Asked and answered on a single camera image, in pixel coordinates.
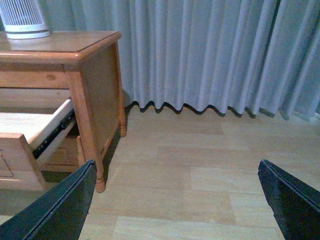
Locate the wooden nightstand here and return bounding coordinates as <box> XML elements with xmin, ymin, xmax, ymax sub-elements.
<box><xmin>0</xmin><ymin>31</ymin><xmax>127</xmax><ymax>193</ymax></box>

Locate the white cylindrical air purifier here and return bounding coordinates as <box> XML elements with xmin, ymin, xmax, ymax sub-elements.
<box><xmin>0</xmin><ymin>0</ymin><xmax>52</xmax><ymax>40</ymax></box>

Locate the wooden drawer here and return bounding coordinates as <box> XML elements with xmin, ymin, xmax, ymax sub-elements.
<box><xmin>0</xmin><ymin>99</ymin><xmax>76</xmax><ymax>191</ymax></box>
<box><xmin>40</xmin><ymin>135</ymin><xmax>86</xmax><ymax>173</ymax></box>

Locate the grey curtain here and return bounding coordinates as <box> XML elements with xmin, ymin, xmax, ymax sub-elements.
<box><xmin>40</xmin><ymin>0</ymin><xmax>320</xmax><ymax>118</ymax></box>

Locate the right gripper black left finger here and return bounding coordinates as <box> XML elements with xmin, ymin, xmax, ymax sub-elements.
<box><xmin>0</xmin><ymin>159</ymin><xmax>97</xmax><ymax>240</ymax></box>

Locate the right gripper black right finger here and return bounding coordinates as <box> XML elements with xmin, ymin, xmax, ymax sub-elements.
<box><xmin>258</xmin><ymin>159</ymin><xmax>320</xmax><ymax>240</ymax></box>

